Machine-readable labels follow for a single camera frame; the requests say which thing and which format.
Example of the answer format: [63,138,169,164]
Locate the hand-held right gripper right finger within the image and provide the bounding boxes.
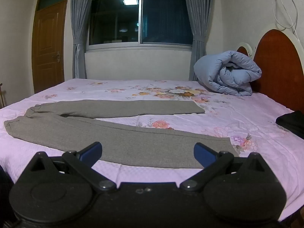
[179,142,276,192]

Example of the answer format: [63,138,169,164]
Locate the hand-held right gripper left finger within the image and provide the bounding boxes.
[21,142,117,192]

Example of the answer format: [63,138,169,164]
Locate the grey pants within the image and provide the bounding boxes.
[4,100,240,169]

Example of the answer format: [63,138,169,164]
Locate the pink floral bedsheet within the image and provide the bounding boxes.
[0,78,304,222]

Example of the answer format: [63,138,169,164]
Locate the rolled light blue quilt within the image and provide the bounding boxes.
[194,50,262,97]

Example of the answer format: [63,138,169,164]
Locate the dark cloth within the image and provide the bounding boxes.
[275,110,304,139]

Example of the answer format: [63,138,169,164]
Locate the brown wooden door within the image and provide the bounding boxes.
[32,0,72,94]

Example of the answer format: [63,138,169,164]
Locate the red wooden headboard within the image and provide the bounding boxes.
[236,24,304,113]

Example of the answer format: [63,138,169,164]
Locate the grey curtain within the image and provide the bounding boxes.
[70,0,97,79]
[182,0,215,81]

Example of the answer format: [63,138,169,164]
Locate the sliding glass window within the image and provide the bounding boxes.
[85,0,193,52]

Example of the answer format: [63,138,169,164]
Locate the white power cable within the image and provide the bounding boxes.
[269,0,300,41]

